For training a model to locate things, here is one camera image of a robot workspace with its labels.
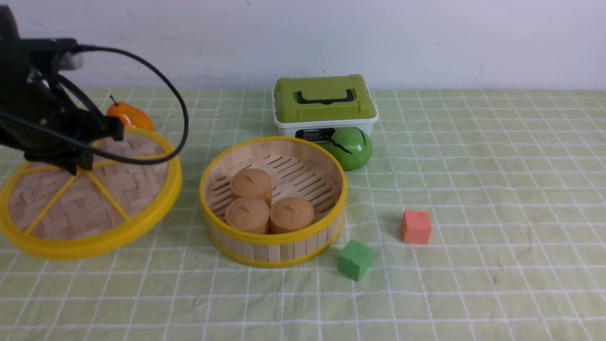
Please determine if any black cable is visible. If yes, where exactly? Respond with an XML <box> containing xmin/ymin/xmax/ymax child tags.
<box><xmin>0</xmin><ymin>45</ymin><xmax>189</xmax><ymax>165</ymax></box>

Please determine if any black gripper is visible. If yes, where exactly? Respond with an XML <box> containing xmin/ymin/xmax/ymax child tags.
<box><xmin>1</xmin><ymin>73</ymin><xmax>124</xmax><ymax>175</ymax></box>

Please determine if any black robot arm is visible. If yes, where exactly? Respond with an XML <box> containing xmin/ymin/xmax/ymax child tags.
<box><xmin>0</xmin><ymin>4</ymin><xmax>124</xmax><ymax>175</ymax></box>

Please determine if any bamboo steamer basket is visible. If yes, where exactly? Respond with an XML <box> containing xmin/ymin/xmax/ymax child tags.
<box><xmin>199</xmin><ymin>136</ymin><xmax>348</xmax><ymax>268</ymax></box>

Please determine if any green grid tablecloth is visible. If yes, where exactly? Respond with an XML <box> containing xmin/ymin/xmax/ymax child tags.
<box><xmin>1</xmin><ymin>89</ymin><xmax>606</xmax><ymax>341</ymax></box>

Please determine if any orange toy fruit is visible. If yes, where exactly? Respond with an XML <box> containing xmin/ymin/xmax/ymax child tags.
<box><xmin>106</xmin><ymin>95</ymin><xmax>154</xmax><ymax>132</ymax></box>

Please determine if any green round ball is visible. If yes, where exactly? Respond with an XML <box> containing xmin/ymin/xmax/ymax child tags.
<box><xmin>325</xmin><ymin>127</ymin><xmax>373</xmax><ymax>172</ymax></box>

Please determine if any green foam cube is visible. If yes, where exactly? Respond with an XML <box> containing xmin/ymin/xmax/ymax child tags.
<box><xmin>336</xmin><ymin>239</ymin><xmax>373</xmax><ymax>281</ymax></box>

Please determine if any yellow-rimmed woven steamer lid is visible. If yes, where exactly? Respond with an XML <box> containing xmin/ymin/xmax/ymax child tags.
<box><xmin>0</xmin><ymin>157</ymin><xmax>183</xmax><ymax>260</ymax></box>

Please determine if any orange-red foam cube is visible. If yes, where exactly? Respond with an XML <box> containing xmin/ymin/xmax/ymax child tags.
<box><xmin>401</xmin><ymin>210</ymin><xmax>432</xmax><ymax>245</ymax></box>

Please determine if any green-lidded white storage box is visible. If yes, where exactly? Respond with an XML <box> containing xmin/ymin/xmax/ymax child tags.
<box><xmin>271</xmin><ymin>75</ymin><xmax>379</xmax><ymax>144</ymax></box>

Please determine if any tan round bun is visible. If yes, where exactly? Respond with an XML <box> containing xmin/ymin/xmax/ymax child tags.
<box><xmin>270</xmin><ymin>196</ymin><xmax>314</xmax><ymax>234</ymax></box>
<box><xmin>225</xmin><ymin>197</ymin><xmax>270</xmax><ymax>234</ymax></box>
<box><xmin>230</xmin><ymin>168</ymin><xmax>273</xmax><ymax>206</ymax></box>

